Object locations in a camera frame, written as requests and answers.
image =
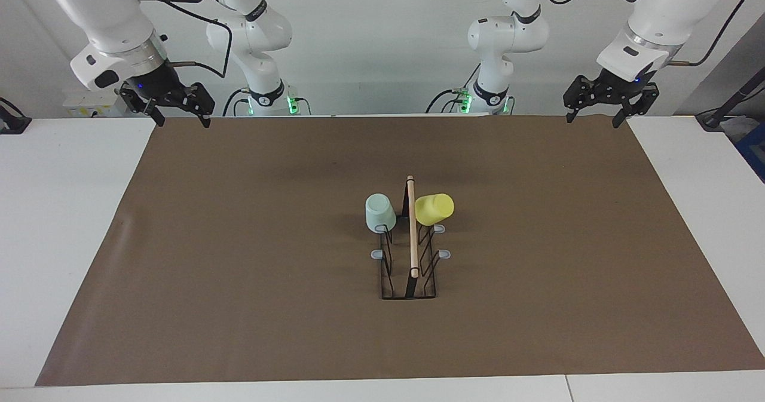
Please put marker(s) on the brown table mat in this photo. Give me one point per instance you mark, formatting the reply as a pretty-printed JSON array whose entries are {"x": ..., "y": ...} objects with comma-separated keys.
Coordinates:
[{"x": 239, "y": 270}]

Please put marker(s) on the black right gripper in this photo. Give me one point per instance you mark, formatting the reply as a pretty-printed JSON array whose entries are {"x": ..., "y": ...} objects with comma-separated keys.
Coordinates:
[{"x": 161, "y": 88}]

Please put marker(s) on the black stand with pole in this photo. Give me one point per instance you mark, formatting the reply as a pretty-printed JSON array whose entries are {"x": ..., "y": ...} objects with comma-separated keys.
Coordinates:
[{"x": 714, "y": 118}]

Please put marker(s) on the blue box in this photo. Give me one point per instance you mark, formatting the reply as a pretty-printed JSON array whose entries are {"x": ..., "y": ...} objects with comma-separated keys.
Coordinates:
[{"x": 754, "y": 151}]

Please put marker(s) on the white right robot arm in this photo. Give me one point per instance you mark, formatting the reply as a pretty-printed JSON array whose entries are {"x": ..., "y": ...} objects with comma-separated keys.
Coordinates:
[{"x": 113, "y": 20}]

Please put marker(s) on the yellow plastic cup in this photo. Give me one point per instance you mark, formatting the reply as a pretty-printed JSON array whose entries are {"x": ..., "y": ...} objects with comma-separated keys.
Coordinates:
[{"x": 433, "y": 209}]

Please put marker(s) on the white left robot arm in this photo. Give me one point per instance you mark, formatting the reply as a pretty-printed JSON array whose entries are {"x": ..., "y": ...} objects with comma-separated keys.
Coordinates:
[{"x": 663, "y": 14}]

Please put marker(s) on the black table clamp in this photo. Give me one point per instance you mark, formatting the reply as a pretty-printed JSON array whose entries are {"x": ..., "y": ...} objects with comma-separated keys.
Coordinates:
[{"x": 12, "y": 124}]

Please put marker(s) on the pale green plastic cup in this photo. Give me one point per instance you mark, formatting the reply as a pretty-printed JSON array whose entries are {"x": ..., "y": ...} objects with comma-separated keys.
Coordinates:
[{"x": 380, "y": 214}]

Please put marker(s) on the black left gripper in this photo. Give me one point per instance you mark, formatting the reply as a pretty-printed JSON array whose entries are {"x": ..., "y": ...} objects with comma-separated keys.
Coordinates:
[{"x": 615, "y": 85}]

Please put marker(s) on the white power strip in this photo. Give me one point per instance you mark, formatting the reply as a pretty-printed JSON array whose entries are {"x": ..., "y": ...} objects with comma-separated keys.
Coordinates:
[{"x": 83, "y": 106}]

